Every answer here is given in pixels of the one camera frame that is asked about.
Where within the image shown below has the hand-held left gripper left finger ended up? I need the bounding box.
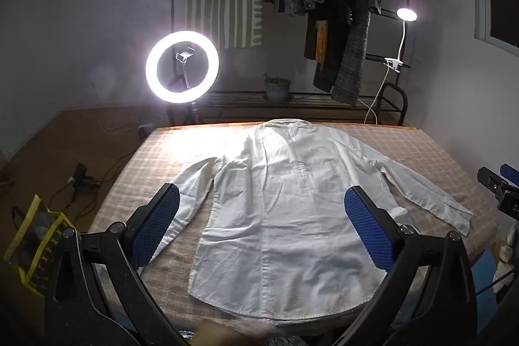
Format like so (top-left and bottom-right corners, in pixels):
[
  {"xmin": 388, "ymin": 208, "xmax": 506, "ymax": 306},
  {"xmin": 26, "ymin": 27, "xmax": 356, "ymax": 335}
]
[{"xmin": 44, "ymin": 183, "xmax": 191, "ymax": 346}]

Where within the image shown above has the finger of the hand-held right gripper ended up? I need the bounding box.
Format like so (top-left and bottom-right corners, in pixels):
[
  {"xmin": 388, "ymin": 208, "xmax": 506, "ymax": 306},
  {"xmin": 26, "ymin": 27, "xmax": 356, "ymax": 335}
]
[
  {"xmin": 500, "ymin": 163, "xmax": 519, "ymax": 186},
  {"xmin": 477, "ymin": 167, "xmax": 512, "ymax": 205}
]

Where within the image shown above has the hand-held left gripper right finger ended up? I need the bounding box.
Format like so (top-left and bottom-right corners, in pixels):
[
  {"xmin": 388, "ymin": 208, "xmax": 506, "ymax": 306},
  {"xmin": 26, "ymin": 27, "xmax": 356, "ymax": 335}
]
[{"xmin": 336, "ymin": 186, "xmax": 478, "ymax": 346}]

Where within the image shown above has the white long-sleeved shirt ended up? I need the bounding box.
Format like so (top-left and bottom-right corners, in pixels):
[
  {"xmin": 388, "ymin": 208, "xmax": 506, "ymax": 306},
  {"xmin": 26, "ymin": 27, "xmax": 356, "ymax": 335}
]
[{"xmin": 138, "ymin": 118, "xmax": 475, "ymax": 326}]

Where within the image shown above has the black metal clothes rack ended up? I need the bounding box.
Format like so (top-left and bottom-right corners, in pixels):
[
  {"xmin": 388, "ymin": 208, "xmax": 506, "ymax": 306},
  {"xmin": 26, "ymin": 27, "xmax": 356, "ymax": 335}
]
[{"xmin": 170, "ymin": 0, "xmax": 420, "ymax": 125}]

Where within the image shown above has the beige checked blanket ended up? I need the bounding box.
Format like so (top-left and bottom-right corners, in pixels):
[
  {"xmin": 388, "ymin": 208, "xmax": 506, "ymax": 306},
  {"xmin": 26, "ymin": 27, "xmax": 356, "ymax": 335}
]
[{"xmin": 87, "ymin": 122, "xmax": 501, "ymax": 330}]

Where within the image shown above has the yellow and black bag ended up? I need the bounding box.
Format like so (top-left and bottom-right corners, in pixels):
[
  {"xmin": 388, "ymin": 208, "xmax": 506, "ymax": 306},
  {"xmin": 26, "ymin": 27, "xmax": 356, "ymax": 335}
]
[{"xmin": 3, "ymin": 194, "xmax": 78, "ymax": 298}]

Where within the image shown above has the potted plant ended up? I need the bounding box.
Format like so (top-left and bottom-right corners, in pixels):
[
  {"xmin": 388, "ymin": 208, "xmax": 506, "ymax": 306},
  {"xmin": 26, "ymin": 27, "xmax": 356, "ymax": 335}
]
[{"xmin": 263, "ymin": 72, "xmax": 292, "ymax": 102}]

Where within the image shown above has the phone holder clamp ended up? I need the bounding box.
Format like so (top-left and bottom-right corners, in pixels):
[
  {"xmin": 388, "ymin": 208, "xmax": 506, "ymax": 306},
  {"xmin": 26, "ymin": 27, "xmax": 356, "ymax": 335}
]
[{"xmin": 175, "ymin": 49, "xmax": 194, "ymax": 89}]

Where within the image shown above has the grey plaid coat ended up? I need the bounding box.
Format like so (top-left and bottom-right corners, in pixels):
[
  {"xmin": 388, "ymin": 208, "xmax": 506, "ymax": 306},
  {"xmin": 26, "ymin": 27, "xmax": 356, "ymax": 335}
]
[{"xmin": 330, "ymin": 0, "xmax": 386, "ymax": 106}]

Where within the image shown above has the white clip lamp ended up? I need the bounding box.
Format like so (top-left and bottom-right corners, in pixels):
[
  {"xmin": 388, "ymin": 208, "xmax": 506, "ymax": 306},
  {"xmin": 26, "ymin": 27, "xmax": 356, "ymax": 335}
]
[{"xmin": 383, "ymin": 7, "xmax": 419, "ymax": 73}]

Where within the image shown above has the yellow patterned garment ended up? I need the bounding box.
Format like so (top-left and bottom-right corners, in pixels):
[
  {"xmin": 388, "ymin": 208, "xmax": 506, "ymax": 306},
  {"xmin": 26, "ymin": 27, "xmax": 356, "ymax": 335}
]
[{"xmin": 304, "ymin": 19, "xmax": 329, "ymax": 63}]

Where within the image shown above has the black floor cable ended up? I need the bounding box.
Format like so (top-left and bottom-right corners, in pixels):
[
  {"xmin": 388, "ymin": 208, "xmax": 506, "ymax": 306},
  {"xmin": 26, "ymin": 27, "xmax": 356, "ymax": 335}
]
[{"xmin": 41, "ymin": 153, "xmax": 136, "ymax": 211}]

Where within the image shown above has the ring light tripod stand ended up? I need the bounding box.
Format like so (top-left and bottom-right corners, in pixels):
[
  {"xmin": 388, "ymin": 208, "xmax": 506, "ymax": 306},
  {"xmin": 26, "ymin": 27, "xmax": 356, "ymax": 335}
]
[{"xmin": 184, "ymin": 102, "xmax": 203, "ymax": 125}]

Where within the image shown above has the white lamp cable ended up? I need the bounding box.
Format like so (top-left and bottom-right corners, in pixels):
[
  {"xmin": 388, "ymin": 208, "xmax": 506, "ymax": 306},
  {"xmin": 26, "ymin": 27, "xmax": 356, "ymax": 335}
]
[{"xmin": 364, "ymin": 70, "xmax": 390, "ymax": 125}]

